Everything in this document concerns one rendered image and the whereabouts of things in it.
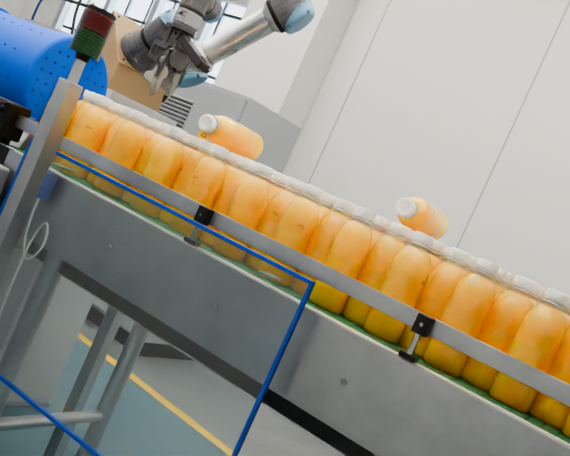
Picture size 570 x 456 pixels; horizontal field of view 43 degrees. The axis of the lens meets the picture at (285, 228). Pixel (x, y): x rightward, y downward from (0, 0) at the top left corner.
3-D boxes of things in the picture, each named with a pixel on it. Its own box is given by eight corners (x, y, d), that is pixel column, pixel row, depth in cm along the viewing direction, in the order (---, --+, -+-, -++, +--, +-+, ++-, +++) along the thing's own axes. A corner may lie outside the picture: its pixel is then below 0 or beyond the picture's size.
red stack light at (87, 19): (93, 34, 152) (100, 18, 152) (113, 42, 149) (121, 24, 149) (71, 23, 146) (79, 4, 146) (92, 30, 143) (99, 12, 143)
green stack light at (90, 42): (84, 56, 152) (93, 35, 152) (104, 64, 149) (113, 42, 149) (61, 45, 147) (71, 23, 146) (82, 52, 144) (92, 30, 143)
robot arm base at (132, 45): (149, 45, 265) (168, 31, 260) (155, 79, 259) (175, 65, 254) (118, 28, 253) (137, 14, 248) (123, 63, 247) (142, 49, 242)
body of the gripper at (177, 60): (162, 67, 206) (179, 28, 205) (184, 75, 202) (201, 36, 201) (145, 57, 199) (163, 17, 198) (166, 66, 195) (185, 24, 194)
